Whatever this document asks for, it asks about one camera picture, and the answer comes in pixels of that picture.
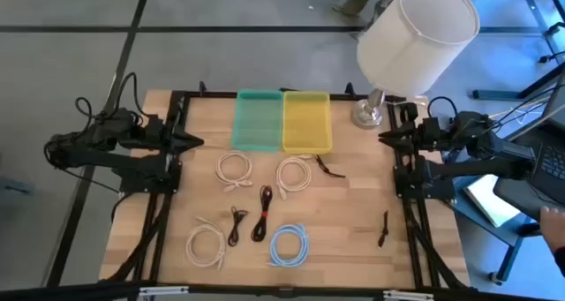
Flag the dark laptop stand table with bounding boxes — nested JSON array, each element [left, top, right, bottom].
[[449, 62, 565, 287]]

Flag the teal plastic bin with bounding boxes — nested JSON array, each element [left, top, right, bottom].
[[231, 88, 284, 153]]

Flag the small black USB cable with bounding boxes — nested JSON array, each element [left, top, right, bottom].
[[227, 206, 249, 248], [377, 210, 390, 249], [313, 154, 347, 179]]

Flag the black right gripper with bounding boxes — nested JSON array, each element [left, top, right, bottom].
[[378, 118, 442, 154]]

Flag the black floor cable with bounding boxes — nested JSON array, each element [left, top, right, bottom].
[[537, 21, 565, 64]]

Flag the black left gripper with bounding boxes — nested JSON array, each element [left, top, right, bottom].
[[148, 124, 205, 155]]

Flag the light blue cable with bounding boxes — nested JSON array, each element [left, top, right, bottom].
[[267, 223, 311, 268]]

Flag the white cable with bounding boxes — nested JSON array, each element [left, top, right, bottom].
[[215, 149, 255, 193], [185, 215, 227, 274], [275, 154, 313, 201]]

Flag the black cable with red tie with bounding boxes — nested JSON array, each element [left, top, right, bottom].
[[250, 184, 274, 244]]

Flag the white flat panel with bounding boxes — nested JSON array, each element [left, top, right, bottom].
[[463, 173, 523, 230]]

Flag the yellow plastic bin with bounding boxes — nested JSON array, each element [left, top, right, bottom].
[[281, 90, 334, 155]]

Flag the person's hand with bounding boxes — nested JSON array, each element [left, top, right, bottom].
[[539, 206, 565, 254]]

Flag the dark laptop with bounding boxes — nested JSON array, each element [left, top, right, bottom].
[[527, 66, 565, 195]]

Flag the silver lamp with white shade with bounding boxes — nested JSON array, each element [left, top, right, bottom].
[[351, 0, 481, 130]]

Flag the black aluminium table frame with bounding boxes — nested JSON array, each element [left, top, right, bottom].
[[99, 82, 478, 301]]

